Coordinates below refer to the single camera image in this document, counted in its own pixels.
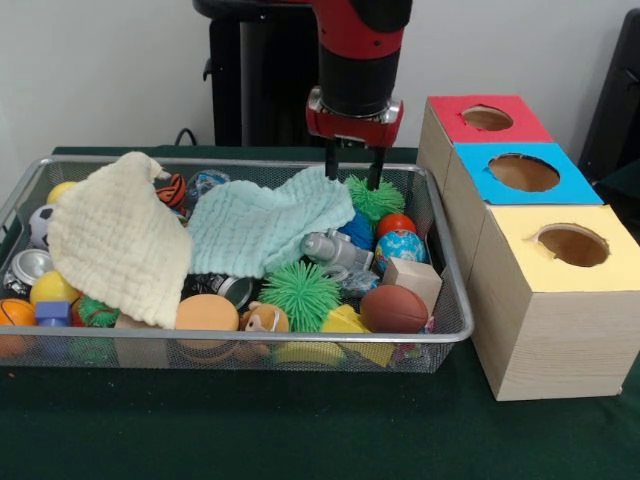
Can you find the clear mesh bin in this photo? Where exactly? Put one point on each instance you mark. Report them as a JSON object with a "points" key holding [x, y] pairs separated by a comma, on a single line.
{"points": [[447, 300]]}

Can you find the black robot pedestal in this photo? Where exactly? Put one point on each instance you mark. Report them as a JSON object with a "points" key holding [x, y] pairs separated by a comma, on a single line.
{"points": [[250, 80]]}

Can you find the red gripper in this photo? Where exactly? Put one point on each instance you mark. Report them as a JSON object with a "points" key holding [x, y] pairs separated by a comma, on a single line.
{"points": [[355, 130]]}

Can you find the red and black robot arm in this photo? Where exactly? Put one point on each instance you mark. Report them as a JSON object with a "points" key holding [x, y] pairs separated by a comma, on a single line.
{"points": [[360, 60]]}

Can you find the blue globe ball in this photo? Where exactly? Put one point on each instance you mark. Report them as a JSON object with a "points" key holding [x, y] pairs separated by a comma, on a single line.
{"points": [[400, 250]]}

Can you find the mint green muslin cloth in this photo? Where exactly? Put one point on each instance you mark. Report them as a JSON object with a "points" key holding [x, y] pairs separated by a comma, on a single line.
{"points": [[260, 225]]}

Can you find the dark green side table cloth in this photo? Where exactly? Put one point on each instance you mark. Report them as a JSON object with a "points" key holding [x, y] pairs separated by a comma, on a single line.
{"points": [[625, 192]]}

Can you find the dark green tablecloth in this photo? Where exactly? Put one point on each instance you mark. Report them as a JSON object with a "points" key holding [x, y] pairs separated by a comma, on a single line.
{"points": [[300, 430]]}

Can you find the red ball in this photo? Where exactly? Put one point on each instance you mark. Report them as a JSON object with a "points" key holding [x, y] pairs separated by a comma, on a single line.
{"points": [[396, 224]]}

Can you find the green spiky ball with eyes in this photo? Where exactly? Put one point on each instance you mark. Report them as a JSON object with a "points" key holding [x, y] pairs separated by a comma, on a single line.
{"points": [[382, 204]]}

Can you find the cream muslin cloth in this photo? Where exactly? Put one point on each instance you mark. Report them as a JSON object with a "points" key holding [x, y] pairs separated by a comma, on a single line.
{"points": [[115, 240]]}

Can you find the plain wooden block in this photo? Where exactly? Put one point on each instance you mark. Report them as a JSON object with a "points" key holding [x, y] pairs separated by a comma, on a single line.
{"points": [[415, 278]]}

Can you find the brown toy football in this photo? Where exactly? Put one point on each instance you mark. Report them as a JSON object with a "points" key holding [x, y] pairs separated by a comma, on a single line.
{"points": [[395, 310]]}

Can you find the plain green spiky ball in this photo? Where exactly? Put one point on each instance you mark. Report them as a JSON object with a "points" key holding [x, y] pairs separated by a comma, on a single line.
{"points": [[300, 295]]}

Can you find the wooden box with three holes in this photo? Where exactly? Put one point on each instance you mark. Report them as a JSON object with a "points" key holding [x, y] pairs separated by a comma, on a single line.
{"points": [[560, 340]]}

